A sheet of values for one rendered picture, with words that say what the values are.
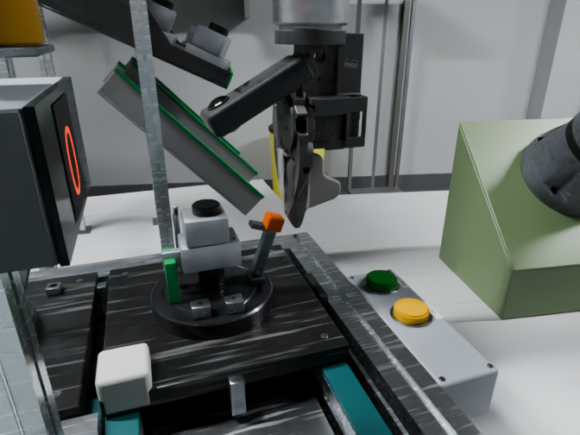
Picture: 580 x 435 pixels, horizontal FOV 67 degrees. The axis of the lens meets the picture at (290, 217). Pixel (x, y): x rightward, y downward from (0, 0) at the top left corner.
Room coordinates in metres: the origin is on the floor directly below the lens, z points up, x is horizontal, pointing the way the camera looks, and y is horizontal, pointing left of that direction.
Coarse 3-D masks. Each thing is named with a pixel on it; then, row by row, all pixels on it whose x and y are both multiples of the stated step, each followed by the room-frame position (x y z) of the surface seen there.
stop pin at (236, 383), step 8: (232, 376) 0.32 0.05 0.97; (240, 376) 0.32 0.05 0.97; (232, 384) 0.31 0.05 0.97; (240, 384) 0.31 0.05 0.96; (232, 392) 0.31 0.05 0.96; (240, 392) 0.31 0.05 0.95; (232, 400) 0.31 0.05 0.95; (240, 400) 0.31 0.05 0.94; (232, 408) 0.31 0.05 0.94; (240, 408) 0.31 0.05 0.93
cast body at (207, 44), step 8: (200, 24) 0.69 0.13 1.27; (216, 24) 0.70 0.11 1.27; (200, 32) 0.69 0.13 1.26; (208, 32) 0.69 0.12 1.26; (216, 32) 0.69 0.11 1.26; (224, 32) 0.70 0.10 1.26; (192, 40) 0.69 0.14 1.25; (200, 40) 0.69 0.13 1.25; (208, 40) 0.69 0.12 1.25; (216, 40) 0.69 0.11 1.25; (224, 40) 0.69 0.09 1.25; (184, 48) 0.70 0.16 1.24; (192, 48) 0.69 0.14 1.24; (200, 48) 0.69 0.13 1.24; (208, 48) 0.69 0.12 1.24; (216, 48) 0.69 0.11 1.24; (224, 48) 0.70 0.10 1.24; (200, 56) 0.69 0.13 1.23; (208, 56) 0.69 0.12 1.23; (216, 56) 0.69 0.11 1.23; (224, 56) 0.72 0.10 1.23; (216, 64) 0.69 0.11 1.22; (224, 64) 0.69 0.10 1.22
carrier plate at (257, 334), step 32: (128, 288) 0.47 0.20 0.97; (288, 288) 0.47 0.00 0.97; (128, 320) 0.40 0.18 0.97; (288, 320) 0.40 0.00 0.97; (320, 320) 0.40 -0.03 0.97; (160, 352) 0.35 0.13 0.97; (192, 352) 0.35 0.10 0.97; (224, 352) 0.35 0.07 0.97; (256, 352) 0.35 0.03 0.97; (288, 352) 0.35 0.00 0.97; (320, 352) 0.35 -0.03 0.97; (160, 384) 0.31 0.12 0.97; (192, 384) 0.31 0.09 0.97; (224, 384) 0.32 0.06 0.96
